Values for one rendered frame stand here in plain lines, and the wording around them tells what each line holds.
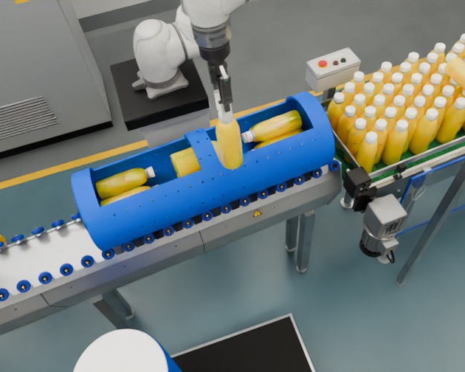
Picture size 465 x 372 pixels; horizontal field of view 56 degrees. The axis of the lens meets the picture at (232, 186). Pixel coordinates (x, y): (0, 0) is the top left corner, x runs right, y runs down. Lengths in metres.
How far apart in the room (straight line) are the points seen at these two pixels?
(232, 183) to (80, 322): 1.48
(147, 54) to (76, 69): 1.25
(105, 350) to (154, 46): 1.08
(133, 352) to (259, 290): 1.24
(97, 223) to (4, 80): 1.74
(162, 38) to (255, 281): 1.42
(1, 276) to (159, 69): 0.97
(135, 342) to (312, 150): 0.83
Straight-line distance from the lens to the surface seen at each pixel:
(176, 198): 1.42
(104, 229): 1.45
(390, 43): 3.89
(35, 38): 2.85
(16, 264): 1.79
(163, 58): 1.79
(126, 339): 1.40
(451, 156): 1.95
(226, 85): 1.10
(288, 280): 2.52
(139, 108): 1.87
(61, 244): 1.75
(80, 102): 3.15
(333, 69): 1.90
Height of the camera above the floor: 2.33
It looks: 55 degrees down
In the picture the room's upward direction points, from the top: 8 degrees counter-clockwise
